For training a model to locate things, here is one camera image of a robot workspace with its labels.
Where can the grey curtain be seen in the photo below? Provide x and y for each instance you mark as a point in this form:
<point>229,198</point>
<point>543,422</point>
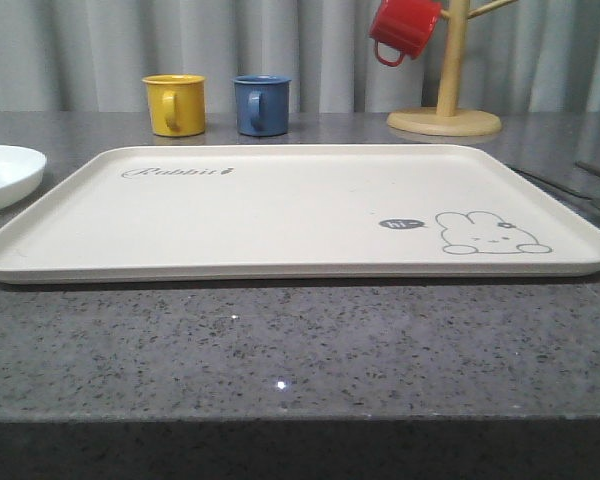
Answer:
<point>529,56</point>

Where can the white round plate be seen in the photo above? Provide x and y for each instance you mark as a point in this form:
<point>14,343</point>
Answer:
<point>21,172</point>

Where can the cream rabbit serving tray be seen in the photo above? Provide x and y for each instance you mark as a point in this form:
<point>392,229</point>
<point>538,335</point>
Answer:
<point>275,211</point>

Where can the blue mug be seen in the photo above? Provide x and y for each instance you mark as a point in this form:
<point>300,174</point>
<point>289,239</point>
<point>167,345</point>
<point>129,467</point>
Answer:
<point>262,103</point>

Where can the yellow mug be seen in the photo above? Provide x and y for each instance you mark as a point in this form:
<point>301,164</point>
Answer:
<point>176,104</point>

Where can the wooden mug tree stand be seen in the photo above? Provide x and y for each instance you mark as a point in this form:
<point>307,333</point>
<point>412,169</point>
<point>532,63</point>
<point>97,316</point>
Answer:
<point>446,118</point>

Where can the red mug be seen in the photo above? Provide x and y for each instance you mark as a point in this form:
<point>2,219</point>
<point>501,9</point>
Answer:
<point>404,25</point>

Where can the silver metal spoon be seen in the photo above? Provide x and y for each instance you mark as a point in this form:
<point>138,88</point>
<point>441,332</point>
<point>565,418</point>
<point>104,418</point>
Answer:
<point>552,184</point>

